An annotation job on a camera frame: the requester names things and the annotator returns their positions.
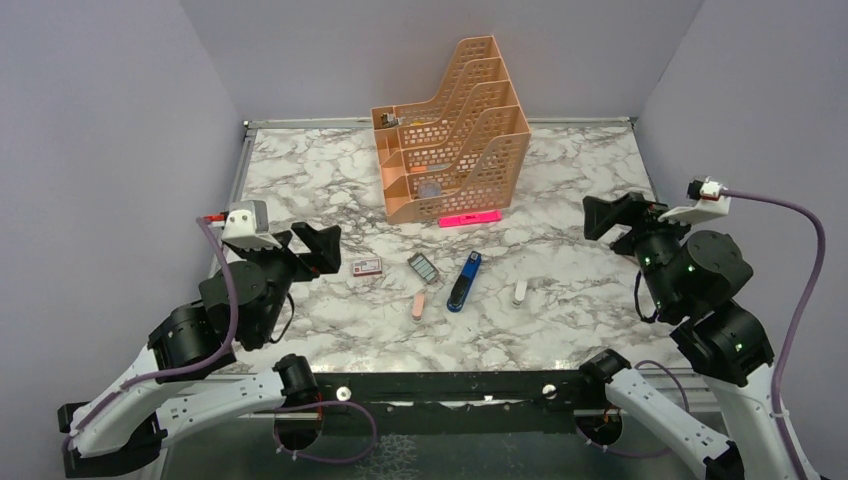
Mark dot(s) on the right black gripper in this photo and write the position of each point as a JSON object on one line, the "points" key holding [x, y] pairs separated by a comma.
{"points": [[630, 208]]}

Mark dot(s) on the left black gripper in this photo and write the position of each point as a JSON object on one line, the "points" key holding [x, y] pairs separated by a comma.
{"points": [[325, 246]]}

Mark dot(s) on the red white staple box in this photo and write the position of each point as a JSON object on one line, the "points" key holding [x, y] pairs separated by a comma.
{"points": [[367, 267]]}

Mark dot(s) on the staple box tray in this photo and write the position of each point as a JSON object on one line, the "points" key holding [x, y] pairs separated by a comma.
{"points": [[424, 268]]}

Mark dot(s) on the grey staple strips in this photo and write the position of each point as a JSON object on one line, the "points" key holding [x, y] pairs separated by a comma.
{"points": [[424, 267]]}

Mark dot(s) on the blue black stapler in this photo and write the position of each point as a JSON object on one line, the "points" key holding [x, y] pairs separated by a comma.
{"points": [[463, 284]]}

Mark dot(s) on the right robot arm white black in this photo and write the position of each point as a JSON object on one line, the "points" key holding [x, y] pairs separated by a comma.
{"points": [[693, 276]]}

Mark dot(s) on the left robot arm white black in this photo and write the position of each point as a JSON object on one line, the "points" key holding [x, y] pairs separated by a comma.
{"points": [[146, 409]]}

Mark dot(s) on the pink flat plastic item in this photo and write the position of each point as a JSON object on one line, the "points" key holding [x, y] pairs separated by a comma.
{"points": [[470, 219]]}

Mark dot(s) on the orange perforated file organizer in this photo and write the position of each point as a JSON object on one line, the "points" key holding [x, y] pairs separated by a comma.
{"points": [[460, 152]]}

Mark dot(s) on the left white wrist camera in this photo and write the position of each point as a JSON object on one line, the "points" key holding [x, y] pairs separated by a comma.
{"points": [[244, 226]]}

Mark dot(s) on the black front mounting rail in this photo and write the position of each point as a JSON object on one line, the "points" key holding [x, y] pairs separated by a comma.
{"points": [[448, 403]]}

